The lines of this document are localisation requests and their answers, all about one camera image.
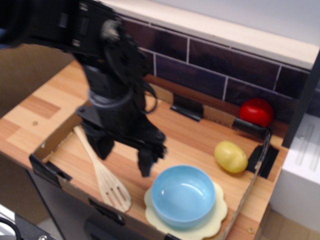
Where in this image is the light blue plastic bowl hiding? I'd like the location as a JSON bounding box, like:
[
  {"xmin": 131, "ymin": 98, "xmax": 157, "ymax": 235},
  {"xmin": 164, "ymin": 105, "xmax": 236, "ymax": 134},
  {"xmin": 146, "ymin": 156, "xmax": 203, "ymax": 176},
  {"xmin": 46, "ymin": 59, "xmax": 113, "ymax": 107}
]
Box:
[{"xmin": 151, "ymin": 164, "xmax": 216, "ymax": 229}]

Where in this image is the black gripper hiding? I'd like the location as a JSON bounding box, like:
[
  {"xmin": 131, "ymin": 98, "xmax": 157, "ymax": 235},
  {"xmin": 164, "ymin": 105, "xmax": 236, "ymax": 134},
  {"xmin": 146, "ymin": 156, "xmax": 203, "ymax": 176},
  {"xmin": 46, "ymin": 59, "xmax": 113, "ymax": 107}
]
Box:
[{"xmin": 76, "ymin": 99, "xmax": 167, "ymax": 177}]

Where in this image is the wooden slotted spatula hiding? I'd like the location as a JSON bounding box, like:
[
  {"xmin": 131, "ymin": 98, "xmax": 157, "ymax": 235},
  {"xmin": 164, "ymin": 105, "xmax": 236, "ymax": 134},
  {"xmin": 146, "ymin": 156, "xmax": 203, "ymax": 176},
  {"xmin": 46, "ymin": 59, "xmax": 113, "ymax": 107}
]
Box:
[{"xmin": 73, "ymin": 125, "xmax": 132, "ymax": 213}]

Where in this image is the cardboard fence with black tape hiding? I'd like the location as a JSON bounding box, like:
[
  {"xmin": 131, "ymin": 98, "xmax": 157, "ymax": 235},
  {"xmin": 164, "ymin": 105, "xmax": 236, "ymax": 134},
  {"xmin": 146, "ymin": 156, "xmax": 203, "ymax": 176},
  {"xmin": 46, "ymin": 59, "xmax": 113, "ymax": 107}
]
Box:
[{"xmin": 30, "ymin": 87, "xmax": 279, "ymax": 240}]

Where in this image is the red toy tomato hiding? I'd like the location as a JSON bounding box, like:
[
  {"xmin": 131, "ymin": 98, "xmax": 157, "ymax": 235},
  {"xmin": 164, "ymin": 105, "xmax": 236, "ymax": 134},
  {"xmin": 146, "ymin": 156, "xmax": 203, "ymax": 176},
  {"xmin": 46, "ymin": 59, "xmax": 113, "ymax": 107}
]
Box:
[{"xmin": 239, "ymin": 98, "xmax": 274, "ymax": 127}]

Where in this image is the cream scalloped plate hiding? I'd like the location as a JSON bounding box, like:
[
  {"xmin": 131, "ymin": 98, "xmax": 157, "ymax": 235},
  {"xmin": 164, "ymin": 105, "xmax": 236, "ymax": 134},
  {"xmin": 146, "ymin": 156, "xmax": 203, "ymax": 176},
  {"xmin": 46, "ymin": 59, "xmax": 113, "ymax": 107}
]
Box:
[{"xmin": 144, "ymin": 183, "xmax": 228, "ymax": 240}]

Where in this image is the yellow toy potato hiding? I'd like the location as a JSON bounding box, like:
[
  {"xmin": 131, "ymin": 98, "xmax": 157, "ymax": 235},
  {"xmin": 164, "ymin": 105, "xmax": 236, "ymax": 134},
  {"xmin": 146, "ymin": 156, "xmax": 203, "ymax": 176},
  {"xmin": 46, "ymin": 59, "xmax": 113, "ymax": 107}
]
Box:
[{"xmin": 214, "ymin": 140, "xmax": 248, "ymax": 174}]

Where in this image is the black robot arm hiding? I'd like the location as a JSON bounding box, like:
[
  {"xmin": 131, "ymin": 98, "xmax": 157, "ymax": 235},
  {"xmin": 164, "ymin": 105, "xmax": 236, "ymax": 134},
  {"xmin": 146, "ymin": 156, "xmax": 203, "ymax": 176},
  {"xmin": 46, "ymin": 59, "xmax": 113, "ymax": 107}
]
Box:
[{"xmin": 0, "ymin": 0, "xmax": 166, "ymax": 177}]

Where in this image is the dark tile backsplash panel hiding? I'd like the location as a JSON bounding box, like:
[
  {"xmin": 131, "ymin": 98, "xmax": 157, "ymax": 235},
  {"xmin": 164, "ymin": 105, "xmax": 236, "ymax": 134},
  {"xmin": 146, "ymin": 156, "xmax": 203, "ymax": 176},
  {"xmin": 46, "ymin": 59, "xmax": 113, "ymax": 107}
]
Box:
[{"xmin": 124, "ymin": 18, "xmax": 309, "ymax": 122}]

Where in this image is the white side cabinet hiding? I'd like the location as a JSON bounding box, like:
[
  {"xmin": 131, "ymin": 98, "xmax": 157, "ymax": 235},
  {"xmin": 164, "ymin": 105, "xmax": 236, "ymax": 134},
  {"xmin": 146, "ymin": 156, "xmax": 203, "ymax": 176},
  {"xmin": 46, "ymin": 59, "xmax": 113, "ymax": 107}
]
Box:
[{"xmin": 270, "ymin": 114, "xmax": 320, "ymax": 232}]

